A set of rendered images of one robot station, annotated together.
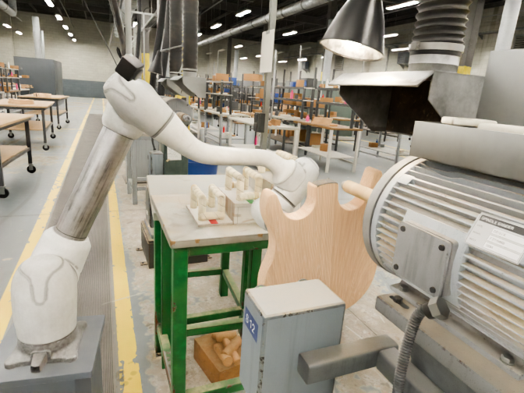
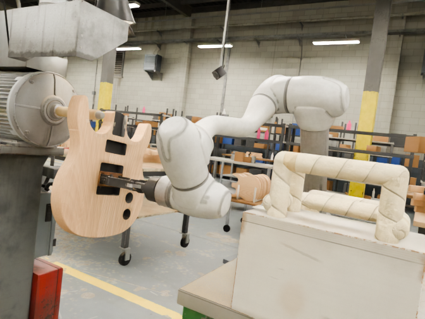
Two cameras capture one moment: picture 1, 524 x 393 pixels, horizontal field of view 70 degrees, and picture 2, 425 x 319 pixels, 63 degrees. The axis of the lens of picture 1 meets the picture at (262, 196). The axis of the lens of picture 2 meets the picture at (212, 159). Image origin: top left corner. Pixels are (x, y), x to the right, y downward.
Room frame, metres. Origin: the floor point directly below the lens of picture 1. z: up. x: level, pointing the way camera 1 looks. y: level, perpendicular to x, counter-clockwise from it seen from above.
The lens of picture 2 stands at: (2.01, -0.58, 1.21)
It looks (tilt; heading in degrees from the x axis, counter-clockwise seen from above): 3 degrees down; 143
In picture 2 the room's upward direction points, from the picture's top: 7 degrees clockwise
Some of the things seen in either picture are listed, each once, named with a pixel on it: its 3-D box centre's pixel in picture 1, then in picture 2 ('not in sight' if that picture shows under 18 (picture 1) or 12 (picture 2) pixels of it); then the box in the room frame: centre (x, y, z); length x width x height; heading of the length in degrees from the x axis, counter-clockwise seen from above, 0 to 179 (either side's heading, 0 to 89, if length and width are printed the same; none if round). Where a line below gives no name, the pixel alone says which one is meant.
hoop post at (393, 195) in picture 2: not in sight; (391, 208); (1.77, -0.07, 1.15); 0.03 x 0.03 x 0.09
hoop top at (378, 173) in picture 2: (286, 156); (335, 168); (1.69, -0.10, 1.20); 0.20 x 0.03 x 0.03; 22
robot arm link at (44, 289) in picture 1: (45, 292); not in sight; (0.95, 0.60, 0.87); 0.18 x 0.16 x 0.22; 22
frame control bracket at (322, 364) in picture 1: (348, 357); (71, 173); (0.57, -0.18, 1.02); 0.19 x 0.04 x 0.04; 114
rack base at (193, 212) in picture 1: (208, 214); not in sight; (1.56, 0.23, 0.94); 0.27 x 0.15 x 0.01; 24
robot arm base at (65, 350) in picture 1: (47, 340); not in sight; (0.92, 0.59, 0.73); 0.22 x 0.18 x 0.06; 16
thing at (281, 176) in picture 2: not in sight; (279, 188); (1.62, -0.13, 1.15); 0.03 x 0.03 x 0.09
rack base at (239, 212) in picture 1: (242, 203); not in sight; (1.62, 0.09, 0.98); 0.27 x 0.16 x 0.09; 24
